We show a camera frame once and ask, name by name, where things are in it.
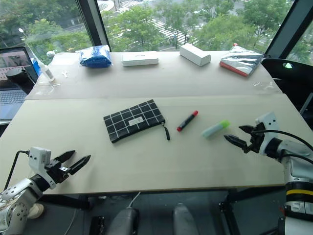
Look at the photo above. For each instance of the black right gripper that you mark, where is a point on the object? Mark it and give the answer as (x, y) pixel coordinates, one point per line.
(256, 142)

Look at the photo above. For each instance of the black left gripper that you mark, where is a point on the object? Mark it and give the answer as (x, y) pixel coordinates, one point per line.
(56, 171)

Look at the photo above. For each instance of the black white-grid pencil case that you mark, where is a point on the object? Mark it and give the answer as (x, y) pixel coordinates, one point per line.
(132, 120)

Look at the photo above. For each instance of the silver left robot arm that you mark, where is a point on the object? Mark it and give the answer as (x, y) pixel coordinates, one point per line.
(14, 195)

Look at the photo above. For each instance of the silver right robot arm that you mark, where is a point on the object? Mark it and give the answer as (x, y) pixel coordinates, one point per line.
(296, 169)

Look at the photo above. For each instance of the laptop computer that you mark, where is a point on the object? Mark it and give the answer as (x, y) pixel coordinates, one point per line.
(12, 98)

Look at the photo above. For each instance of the green highlighter pen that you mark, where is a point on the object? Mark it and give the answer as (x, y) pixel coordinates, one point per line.
(215, 129)

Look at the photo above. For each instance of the red black marker pen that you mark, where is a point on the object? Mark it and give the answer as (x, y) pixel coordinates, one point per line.
(187, 121)

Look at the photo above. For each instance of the small black block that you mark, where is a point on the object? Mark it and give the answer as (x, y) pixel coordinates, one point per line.
(97, 226)

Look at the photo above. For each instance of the wrapped grey red notebook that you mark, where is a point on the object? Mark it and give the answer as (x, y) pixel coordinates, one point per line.
(240, 62)

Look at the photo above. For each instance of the black device with green light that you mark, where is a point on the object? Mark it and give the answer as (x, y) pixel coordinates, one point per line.
(293, 76)

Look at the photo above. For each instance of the dark grey rounded shape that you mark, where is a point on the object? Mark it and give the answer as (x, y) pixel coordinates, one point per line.
(126, 221)

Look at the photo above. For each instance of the small white plastic piece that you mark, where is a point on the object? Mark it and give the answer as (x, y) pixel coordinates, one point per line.
(64, 73)

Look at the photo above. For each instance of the white squeeze bottle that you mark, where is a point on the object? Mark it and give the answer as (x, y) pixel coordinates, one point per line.
(47, 72)

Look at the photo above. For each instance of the white cardboard box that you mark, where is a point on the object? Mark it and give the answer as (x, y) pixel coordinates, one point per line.
(194, 54)

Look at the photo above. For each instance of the black cylindrical device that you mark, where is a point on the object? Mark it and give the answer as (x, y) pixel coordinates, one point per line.
(15, 76)

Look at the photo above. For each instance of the blue plastic packet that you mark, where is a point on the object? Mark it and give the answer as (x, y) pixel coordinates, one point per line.
(95, 56)

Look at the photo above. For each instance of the flat white box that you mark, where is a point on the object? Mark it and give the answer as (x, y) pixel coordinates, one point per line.
(140, 58)

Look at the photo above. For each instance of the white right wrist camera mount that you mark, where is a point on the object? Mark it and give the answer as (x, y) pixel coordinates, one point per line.
(269, 122)

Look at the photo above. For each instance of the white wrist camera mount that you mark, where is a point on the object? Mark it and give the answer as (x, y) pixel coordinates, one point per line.
(269, 122)
(36, 156)

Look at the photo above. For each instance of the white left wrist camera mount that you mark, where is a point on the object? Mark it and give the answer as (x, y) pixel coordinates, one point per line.
(36, 156)

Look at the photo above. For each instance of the black window frame post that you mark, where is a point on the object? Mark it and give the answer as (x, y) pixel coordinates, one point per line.
(97, 27)
(281, 27)

